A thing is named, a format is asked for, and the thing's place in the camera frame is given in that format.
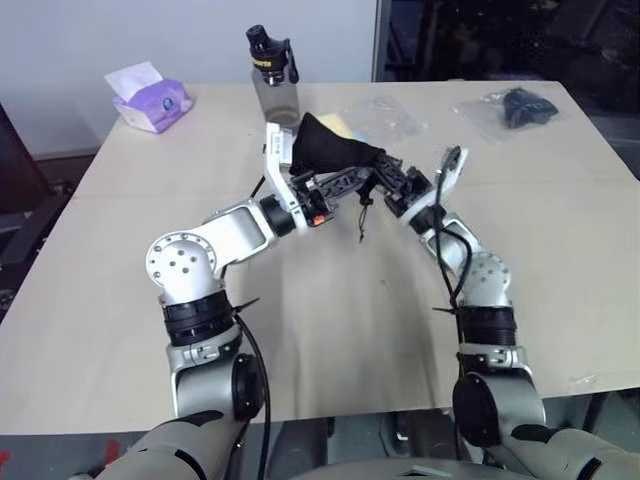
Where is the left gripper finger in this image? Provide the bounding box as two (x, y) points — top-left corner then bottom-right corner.
(326, 171), (380, 205)
(310, 160), (382, 186)

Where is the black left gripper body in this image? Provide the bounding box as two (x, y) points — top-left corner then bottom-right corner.
(291, 171), (342, 218)

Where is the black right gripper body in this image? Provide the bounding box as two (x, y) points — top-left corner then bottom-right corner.
(383, 175), (435, 215)

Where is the black drawstring pouch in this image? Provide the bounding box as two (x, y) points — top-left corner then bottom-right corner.
(291, 112), (387, 245)

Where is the empty clear plastic bag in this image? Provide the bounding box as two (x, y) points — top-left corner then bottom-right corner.
(343, 94), (429, 147)

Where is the yellow flat pad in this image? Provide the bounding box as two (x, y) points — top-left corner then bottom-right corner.
(319, 113), (370, 142)

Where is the clear bottle with black cap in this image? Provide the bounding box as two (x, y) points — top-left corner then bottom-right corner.
(244, 23), (303, 127)

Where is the black folded item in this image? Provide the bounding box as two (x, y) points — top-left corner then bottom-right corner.
(500, 87), (561, 130)

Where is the dark glass partition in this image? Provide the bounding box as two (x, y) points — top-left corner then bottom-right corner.
(372, 0), (640, 84)

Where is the purple tissue pack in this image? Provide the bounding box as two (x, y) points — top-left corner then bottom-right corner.
(103, 60), (194, 135)

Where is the grey robot torso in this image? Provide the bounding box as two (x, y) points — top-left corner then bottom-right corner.
(277, 455), (509, 480)

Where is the dark cabinet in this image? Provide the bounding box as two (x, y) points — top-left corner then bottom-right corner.
(0, 101), (51, 216)

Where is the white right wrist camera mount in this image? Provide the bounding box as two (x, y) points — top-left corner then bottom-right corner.
(397, 146), (471, 225)

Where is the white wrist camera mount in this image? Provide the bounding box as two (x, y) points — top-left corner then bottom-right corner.
(397, 146), (471, 225)
(263, 121), (334, 235)

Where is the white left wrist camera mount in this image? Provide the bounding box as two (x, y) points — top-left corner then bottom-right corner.
(263, 121), (334, 235)

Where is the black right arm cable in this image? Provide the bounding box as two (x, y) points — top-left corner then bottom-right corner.
(432, 146), (476, 459)

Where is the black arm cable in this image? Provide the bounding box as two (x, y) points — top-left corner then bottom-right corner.
(432, 146), (476, 459)
(230, 298), (274, 454)

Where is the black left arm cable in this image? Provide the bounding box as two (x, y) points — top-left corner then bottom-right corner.
(230, 298), (274, 454)

